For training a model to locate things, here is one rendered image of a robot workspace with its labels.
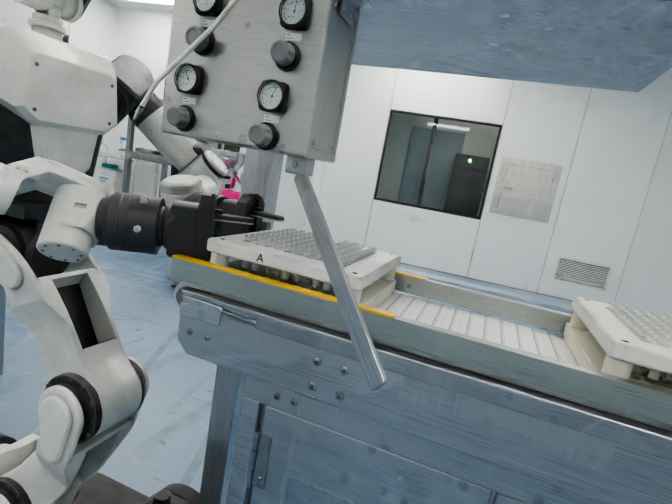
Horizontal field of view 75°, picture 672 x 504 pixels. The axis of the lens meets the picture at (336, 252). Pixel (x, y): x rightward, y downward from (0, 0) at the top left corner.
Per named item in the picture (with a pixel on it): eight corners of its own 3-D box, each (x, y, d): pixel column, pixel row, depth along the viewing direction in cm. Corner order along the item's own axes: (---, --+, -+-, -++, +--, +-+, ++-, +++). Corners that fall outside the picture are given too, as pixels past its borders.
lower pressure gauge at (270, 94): (254, 109, 53) (258, 77, 52) (259, 111, 54) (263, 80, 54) (281, 113, 52) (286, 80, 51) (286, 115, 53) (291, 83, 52)
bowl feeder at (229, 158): (187, 192, 352) (193, 145, 345) (211, 192, 386) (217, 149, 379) (242, 204, 341) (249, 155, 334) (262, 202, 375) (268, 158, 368)
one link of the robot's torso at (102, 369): (52, 458, 87) (-44, 249, 90) (122, 417, 104) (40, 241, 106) (101, 436, 82) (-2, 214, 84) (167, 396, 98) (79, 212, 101)
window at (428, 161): (373, 199, 583) (390, 109, 562) (373, 199, 584) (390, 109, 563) (480, 219, 551) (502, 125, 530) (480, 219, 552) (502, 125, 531)
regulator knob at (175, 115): (161, 127, 57) (165, 91, 56) (173, 129, 59) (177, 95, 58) (182, 130, 56) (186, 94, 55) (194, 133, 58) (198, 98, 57)
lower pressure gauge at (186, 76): (171, 91, 57) (174, 60, 56) (178, 93, 58) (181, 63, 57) (195, 94, 56) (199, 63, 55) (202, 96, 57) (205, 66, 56)
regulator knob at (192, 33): (179, 48, 54) (183, 11, 54) (191, 54, 57) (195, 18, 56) (201, 51, 53) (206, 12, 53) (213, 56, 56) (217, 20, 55)
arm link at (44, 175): (114, 184, 68) (14, 141, 59) (100, 235, 64) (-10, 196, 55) (97, 200, 72) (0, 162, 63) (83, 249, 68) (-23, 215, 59)
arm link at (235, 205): (273, 195, 87) (226, 185, 92) (241, 193, 78) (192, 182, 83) (264, 257, 89) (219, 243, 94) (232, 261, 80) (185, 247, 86)
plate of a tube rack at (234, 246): (399, 266, 81) (402, 255, 80) (359, 292, 58) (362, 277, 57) (281, 237, 88) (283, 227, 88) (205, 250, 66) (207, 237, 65)
